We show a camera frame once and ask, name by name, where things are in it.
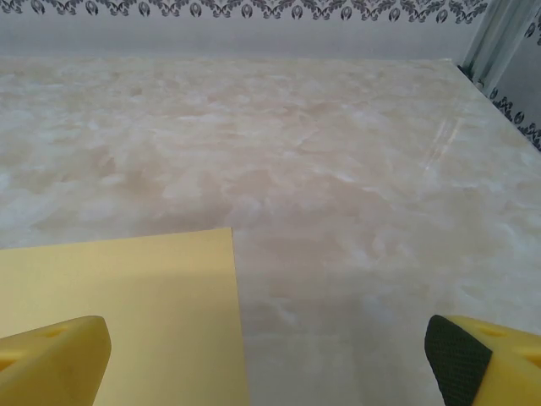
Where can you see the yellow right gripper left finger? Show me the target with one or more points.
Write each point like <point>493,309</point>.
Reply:
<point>55,363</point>

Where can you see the yellow paper sheet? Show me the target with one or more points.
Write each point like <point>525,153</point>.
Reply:
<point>160,287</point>

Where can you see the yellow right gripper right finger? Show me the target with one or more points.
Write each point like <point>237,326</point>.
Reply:
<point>498,368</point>

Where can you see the aluminium frame post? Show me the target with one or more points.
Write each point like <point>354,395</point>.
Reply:
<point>492,38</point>

